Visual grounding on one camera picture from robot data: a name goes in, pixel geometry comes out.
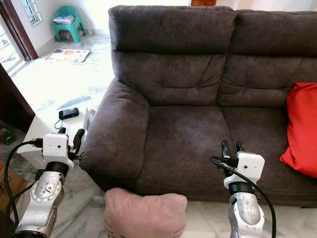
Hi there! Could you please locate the dark wooden door frame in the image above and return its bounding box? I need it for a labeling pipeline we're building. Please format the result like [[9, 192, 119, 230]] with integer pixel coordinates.
[[0, 0, 39, 61]]

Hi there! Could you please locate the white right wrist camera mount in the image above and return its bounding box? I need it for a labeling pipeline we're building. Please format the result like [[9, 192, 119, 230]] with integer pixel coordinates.
[[223, 151, 265, 189]]

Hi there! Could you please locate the pink plush pillow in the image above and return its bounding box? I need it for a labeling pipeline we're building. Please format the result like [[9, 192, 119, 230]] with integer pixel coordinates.
[[104, 187, 188, 238]]

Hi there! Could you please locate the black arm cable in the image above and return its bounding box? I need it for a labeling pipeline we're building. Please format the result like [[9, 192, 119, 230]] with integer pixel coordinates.
[[3, 139, 44, 226], [7, 169, 46, 235], [209, 156, 277, 238]]

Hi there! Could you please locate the green plastic chair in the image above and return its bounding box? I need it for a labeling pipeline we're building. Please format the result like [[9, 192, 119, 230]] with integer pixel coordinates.
[[51, 5, 87, 44]]

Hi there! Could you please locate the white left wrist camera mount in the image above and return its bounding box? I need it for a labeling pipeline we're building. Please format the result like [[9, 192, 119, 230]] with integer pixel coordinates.
[[41, 132, 72, 170]]

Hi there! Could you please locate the brown wooden door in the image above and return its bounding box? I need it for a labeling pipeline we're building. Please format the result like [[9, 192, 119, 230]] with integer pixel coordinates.
[[190, 0, 217, 7]]

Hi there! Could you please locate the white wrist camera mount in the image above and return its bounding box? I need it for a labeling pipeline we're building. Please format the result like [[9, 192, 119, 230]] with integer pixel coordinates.
[[41, 132, 72, 170], [223, 151, 265, 189]]

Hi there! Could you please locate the small black device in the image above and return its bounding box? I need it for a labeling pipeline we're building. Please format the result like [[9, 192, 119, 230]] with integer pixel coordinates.
[[58, 107, 80, 120]]

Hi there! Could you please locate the white side table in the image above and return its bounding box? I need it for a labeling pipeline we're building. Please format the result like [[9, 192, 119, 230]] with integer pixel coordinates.
[[23, 107, 96, 170]]

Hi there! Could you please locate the black charger with green light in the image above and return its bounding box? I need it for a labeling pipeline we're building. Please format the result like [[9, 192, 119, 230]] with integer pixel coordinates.
[[0, 127, 17, 146]]

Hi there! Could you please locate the dark wooden cabinet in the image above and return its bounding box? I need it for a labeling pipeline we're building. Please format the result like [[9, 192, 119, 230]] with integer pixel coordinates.
[[0, 62, 34, 133]]

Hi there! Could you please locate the white framed window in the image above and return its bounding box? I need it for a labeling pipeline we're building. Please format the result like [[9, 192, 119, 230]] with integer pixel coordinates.
[[21, 0, 43, 27]]

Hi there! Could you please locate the stack of papers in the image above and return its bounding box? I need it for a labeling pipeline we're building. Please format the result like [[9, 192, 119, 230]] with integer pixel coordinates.
[[53, 15, 76, 25]]

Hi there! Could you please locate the dark brown fabric sofa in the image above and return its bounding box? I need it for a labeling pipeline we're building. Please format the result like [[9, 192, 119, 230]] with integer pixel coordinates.
[[79, 5, 317, 208]]

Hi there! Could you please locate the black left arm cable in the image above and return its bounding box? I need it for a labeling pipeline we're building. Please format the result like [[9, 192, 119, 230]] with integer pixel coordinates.
[[7, 169, 46, 235], [3, 139, 44, 226]]

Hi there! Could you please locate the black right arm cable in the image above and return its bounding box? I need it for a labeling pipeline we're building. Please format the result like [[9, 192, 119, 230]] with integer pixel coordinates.
[[209, 156, 277, 238]]

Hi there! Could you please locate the red pillow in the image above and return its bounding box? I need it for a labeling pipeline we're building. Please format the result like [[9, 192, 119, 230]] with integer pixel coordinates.
[[279, 82, 317, 179]]

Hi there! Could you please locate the brown cardboard box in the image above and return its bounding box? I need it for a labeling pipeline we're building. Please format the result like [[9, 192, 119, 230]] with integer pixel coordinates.
[[0, 171, 29, 211]]

